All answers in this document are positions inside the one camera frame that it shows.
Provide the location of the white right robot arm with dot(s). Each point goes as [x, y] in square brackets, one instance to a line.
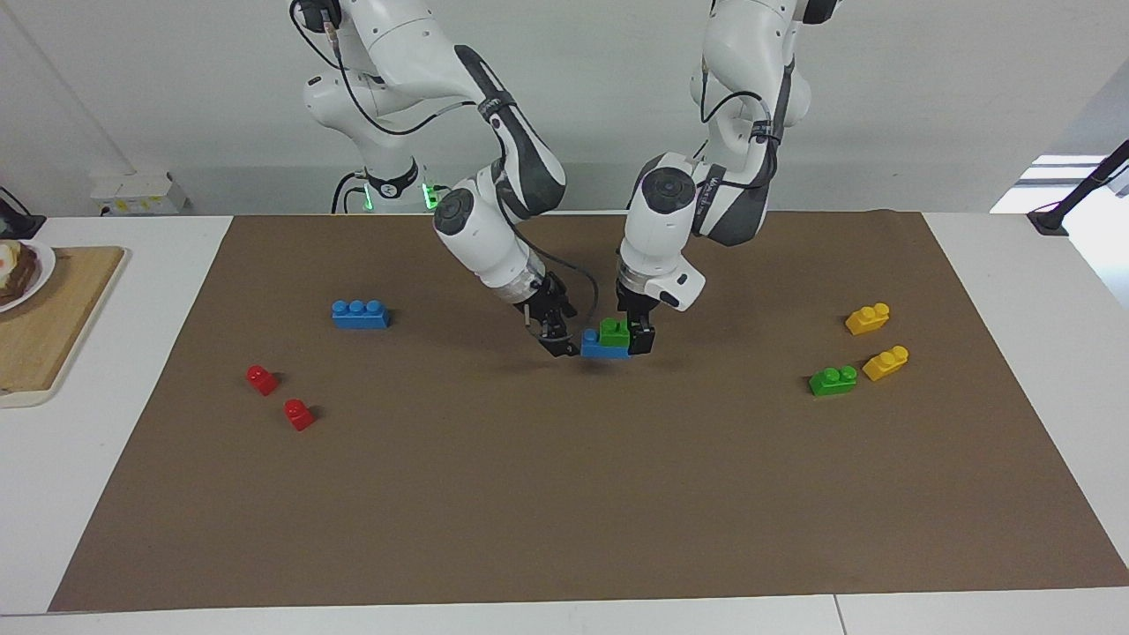
[476, 238]

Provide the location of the sandwich food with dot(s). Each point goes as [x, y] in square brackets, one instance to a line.
[16, 273]

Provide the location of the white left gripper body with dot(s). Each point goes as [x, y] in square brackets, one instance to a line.
[675, 280]

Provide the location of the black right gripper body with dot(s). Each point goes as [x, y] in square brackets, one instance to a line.
[549, 304]

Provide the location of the red single-stud block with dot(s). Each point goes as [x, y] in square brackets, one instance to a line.
[300, 416]
[262, 381]

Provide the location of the blue three-stud block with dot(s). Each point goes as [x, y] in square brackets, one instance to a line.
[360, 316]

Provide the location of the brown table mat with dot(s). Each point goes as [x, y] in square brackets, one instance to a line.
[529, 485]

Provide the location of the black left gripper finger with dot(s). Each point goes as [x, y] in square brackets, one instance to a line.
[626, 302]
[644, 331]

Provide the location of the plain green two-stud block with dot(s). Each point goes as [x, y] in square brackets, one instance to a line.
[615, 335]

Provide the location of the yellow two-stud block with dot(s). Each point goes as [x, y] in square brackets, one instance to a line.
[886, 364]
[868, 320]

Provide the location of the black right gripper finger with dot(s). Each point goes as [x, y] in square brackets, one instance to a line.
[575, 329]
[560, 346]

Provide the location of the wooden cutting board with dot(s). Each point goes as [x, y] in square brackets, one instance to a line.
[62, 326]

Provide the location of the black camera stand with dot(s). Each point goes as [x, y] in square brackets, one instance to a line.
[1080, 190]

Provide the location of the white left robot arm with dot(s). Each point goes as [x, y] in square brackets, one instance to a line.
[666, 203]

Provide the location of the green block with white print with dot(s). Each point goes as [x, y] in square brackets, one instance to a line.
[833, 382]

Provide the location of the white plate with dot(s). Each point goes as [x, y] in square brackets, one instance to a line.
[42, 269]

